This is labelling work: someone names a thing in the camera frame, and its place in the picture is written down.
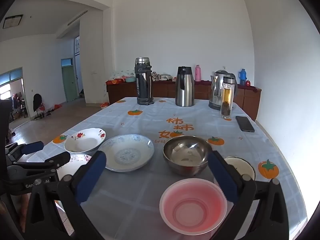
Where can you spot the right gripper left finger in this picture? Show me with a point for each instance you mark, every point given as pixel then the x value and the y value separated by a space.
pixel 76 189

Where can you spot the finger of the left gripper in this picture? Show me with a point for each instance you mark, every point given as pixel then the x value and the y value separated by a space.
pixel 58 161
pixel 33 147

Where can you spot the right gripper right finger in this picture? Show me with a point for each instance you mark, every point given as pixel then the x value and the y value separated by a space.
pixel 237 189

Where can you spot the pink floral rim plate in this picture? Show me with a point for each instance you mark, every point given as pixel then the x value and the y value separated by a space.
pixel 73 165

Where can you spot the white enamel bowl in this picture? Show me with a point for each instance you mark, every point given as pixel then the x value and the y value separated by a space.
pixel 241 165

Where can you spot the red flower white plate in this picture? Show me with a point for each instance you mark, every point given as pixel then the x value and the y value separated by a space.
pixel 85 140

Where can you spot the pink plastic bowl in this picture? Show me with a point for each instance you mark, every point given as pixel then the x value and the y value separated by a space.
pixel 193 206

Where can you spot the stainless steel bowl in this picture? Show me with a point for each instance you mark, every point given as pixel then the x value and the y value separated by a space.
pixel 186 155

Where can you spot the black chair with clothes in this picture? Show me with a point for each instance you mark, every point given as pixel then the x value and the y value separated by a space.
pixel 38 107

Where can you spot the blue pattern white plate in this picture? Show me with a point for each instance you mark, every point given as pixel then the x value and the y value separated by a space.
pixel 126 153

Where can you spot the black smartphone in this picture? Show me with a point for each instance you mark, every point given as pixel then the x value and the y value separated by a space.
pixel 244 124

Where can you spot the green door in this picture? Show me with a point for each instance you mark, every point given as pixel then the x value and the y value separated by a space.
pixel 69 80

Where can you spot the persimmon print tablecloth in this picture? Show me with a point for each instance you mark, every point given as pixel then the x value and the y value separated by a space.
pixel 126 205

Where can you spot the dark wood sideboard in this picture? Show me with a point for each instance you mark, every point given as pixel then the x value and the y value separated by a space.
pixel 247 98

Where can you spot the steel electric kettle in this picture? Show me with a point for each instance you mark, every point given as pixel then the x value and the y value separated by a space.
pixel 217 87

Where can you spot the glass tea bottle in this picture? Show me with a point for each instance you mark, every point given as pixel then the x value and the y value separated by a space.
pixel 227 97

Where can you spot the small red pot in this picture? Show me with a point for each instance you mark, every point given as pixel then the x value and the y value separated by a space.
pixel 247 82

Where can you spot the teal basin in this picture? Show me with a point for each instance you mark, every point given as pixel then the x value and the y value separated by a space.
pixel 130 79

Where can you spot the blue thermos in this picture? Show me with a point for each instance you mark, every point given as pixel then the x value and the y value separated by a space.
pixel 242 77

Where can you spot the black large thermos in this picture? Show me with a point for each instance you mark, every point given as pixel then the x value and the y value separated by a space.
pixel 143 81

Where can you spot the pink thermos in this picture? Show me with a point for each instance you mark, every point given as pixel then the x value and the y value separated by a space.
pixel 197 73

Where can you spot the steel carafe black handle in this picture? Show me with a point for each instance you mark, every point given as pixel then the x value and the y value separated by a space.
pixel 184 87

